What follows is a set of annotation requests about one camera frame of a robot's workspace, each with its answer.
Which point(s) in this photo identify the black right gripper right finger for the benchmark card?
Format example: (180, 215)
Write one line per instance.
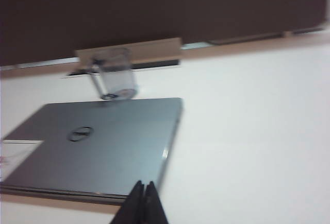
(154, 208)

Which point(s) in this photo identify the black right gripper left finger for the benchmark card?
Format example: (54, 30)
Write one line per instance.
(132, 208)

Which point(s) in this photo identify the clear plastic cup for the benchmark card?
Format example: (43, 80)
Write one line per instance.
(117, 77)

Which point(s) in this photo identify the grey Dell laptop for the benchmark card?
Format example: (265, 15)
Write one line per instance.
(108, 152)

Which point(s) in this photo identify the white red-lettered sticker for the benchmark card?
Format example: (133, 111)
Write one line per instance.
(18, 157)

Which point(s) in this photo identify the grey desk divider panel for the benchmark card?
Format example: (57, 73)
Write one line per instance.
(154, 7)

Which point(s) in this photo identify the aluminium divider rail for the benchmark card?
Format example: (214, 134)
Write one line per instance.
(38, 63)

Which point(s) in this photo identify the beige divider bracket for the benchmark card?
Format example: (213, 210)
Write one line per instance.
(288, 34)

